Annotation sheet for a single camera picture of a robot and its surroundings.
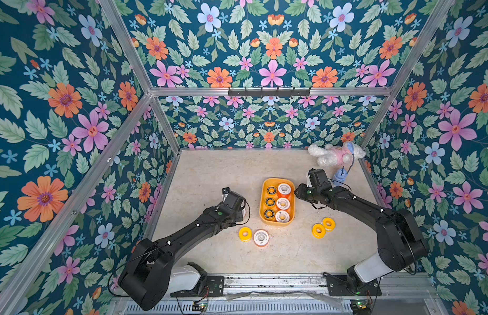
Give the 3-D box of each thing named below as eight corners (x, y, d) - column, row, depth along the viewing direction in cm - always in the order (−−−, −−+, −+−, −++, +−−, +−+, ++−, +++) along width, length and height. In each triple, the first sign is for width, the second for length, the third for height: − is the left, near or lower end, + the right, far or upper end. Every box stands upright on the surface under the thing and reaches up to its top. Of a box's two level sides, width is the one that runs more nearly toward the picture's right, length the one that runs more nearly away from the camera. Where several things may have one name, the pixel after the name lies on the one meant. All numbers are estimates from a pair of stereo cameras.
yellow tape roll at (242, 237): (238, 242, 87) (237, 240, 85) (239, 229, 91) (238, 227, 89) (252, 242, 87) (251, 240, 85) (252, 229, 91) (252, 227, 89)
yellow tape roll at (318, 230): (312, 238, 88) (314, 236, 85) (310, 225, 91) (311, 223, 89) (325, 238, 88) (326, 236, 85) (322, 225, 91) (324, 223, 89)
